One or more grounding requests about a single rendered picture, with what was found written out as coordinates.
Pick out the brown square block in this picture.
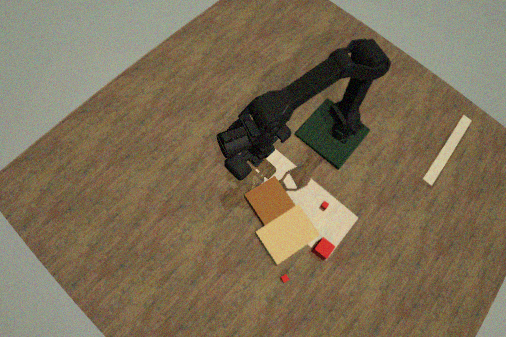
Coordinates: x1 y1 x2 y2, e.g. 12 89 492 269
244 176 296 226

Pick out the red square block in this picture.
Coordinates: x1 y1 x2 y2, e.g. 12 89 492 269
312 237 335 260

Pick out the tan board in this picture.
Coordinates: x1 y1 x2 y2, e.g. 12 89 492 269
255 204 320 266

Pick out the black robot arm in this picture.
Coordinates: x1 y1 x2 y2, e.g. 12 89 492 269
216 38 391 158

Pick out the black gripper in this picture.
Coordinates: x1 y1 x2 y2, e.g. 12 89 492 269
224 125 291 181

